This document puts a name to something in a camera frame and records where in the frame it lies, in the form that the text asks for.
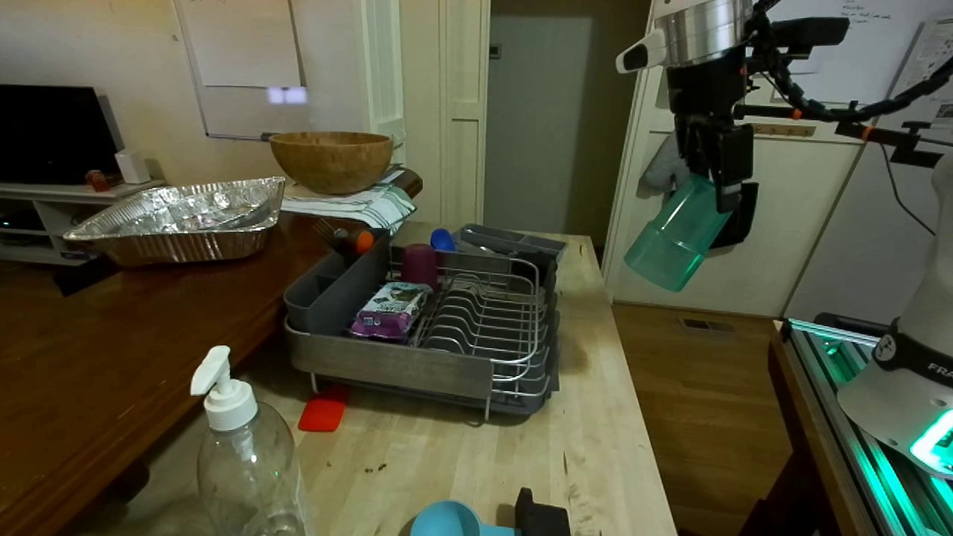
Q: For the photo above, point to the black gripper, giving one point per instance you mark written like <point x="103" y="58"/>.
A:
<point x="707" y="106"/>

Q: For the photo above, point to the teal translucent plastic cup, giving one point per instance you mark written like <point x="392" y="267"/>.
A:
<point x="673" y="238"/>

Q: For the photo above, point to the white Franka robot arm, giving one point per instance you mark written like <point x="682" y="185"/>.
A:
<point x="703" y="31"/>

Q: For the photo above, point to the purple plastic cup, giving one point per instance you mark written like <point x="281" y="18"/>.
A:
<point x="421" y="267"/>

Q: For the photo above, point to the grey cutlery tray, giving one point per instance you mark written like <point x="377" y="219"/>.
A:
<point x="517" y="244"/>

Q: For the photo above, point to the blue plastic scoop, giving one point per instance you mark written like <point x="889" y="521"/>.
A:
<point x="441" y="238"/>

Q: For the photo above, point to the grey dish drying rack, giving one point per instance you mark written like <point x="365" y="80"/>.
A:
<point x="436" y="337"/>

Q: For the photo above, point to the purple sponge package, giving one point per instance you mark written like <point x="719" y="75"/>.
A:
<point x="392" y="311"/>

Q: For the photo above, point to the green striped dish towel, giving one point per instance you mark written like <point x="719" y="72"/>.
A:
<point x="357" y="206"/>

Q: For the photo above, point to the orange capped dark bottle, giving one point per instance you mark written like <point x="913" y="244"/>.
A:
<point x="357" y="241"/>

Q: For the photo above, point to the small black block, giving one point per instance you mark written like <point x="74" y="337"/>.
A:
<point x="542" y="517"/>

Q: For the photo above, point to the wooden bowl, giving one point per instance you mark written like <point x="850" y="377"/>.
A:
<point x="330" y="161"/>

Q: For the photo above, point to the small blue round object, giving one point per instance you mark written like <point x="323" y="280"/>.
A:
<point x="450" y="518"/>

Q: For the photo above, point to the red square silicone pad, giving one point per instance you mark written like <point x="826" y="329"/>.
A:
<point x="323" y="413"/>

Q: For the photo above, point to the aluminium foil baking tray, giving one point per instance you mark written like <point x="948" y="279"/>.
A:
<point x="183" y="222"/>

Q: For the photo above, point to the clear soap pump bottle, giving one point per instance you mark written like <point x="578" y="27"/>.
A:
<point x="243" y="457"/>

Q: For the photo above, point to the black television screen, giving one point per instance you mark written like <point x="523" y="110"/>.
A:
<point x="55" y="136"/>

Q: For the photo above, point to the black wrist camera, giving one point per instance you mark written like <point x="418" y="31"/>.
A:
<point x="804" y="34"/>

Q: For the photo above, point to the aluminium profile robot mount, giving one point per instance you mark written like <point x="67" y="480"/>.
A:
<point x="872" y="435"/>

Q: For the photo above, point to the white wall board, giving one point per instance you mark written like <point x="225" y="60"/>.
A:
<point x="243" y="63"/>

